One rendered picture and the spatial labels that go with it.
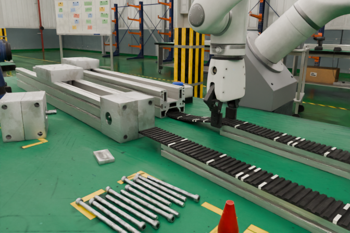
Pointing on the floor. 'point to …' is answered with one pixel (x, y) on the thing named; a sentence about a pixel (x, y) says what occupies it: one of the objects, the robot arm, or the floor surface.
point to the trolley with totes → (301, 78)
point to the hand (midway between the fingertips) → (223, 117)
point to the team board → (84, 13)
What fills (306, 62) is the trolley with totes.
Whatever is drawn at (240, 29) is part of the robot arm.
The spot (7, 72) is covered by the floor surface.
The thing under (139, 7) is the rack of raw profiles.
